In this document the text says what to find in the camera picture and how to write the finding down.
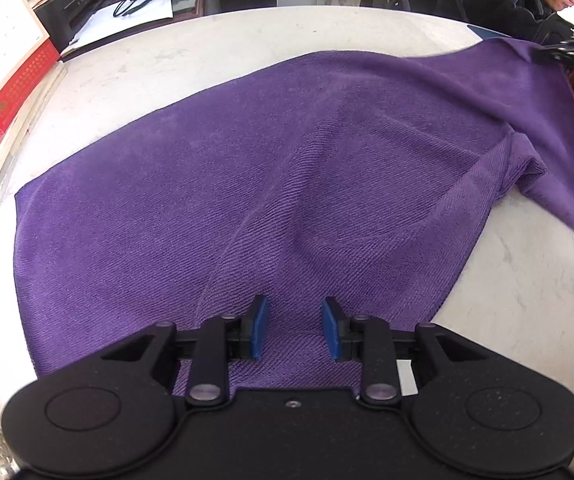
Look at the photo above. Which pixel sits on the black boxy printer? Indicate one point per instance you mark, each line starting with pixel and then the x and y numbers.
pixel 72 10

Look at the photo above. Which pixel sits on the purple towel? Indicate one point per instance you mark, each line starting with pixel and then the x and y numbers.
pixel 267 185

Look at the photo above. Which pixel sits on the white paper sheets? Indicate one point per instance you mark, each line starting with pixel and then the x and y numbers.
pixel 117 22

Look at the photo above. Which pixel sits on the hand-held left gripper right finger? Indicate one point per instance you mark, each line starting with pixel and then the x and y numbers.
pixel 331 327

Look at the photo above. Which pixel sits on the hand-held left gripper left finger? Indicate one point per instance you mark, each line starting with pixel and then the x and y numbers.
pixel 262 327

